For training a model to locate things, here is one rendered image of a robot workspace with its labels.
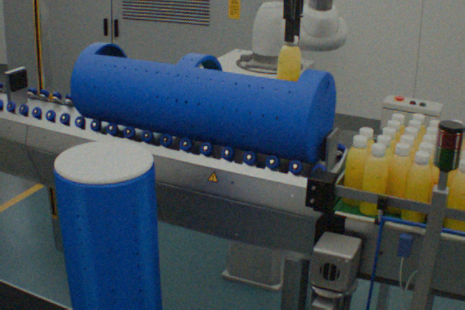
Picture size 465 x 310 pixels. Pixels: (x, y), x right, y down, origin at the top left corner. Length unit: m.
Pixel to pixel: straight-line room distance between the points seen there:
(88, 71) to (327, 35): 1.00
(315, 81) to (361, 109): 3.09
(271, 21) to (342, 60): 2.33
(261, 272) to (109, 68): 1.31
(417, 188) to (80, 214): 0.89
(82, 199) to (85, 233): 0.10
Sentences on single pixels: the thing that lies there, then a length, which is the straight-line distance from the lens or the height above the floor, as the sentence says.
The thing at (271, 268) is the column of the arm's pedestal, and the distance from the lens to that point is 2.79.
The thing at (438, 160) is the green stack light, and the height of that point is 1.18.
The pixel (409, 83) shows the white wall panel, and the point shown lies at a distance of 4.66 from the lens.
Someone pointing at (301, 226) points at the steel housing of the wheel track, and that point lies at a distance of 1.82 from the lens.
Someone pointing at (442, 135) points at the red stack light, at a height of 1.24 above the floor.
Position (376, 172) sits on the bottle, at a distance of 1.60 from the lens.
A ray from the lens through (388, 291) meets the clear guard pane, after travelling 1.67.
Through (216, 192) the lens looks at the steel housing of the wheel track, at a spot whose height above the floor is 0.84.
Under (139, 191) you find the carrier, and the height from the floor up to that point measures 0.98.
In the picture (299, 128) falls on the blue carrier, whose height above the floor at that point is 1.10.
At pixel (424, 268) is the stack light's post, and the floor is 0.89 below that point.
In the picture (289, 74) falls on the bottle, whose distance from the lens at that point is 1.76.
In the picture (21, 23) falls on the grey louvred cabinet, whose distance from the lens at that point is 4.61.
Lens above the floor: 1.68
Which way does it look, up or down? 20 degrees down
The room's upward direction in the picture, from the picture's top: 1 degrees clockwise
